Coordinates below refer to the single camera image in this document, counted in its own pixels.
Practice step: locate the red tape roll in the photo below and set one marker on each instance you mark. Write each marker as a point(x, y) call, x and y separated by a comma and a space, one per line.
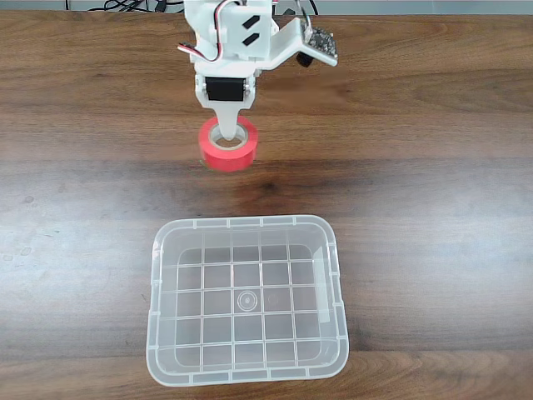
point(227, 160)

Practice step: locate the gripper-mounted camera with white bracket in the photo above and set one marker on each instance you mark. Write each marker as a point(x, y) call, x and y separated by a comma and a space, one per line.
point(322, 41)

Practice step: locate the clear plastic box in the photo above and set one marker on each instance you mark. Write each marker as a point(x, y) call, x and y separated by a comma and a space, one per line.
point(250, 300)

